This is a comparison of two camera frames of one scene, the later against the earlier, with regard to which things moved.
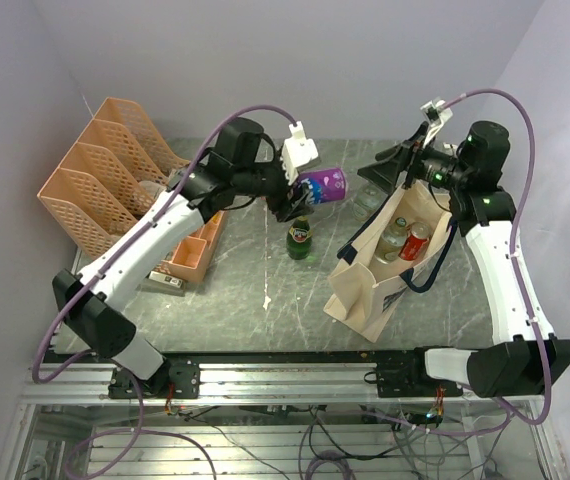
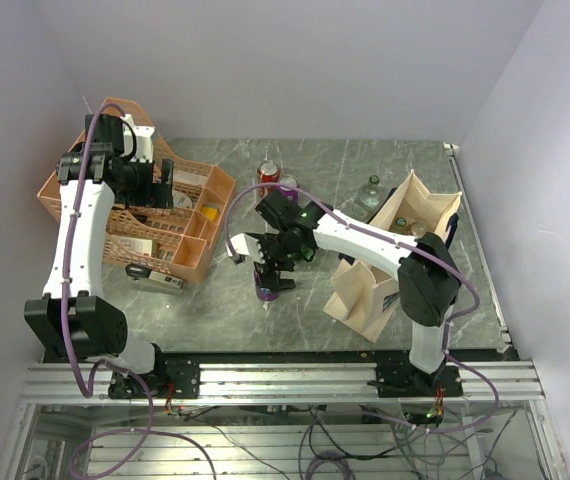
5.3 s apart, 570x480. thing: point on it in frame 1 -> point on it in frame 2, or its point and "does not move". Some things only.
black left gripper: (279, 204) -> (145, 197)
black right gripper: (385, 172) -> (268, 276)
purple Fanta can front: (323, 185) -> (262, 292)
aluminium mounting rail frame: (294, 384) does not move
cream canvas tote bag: (361, 286) does not move
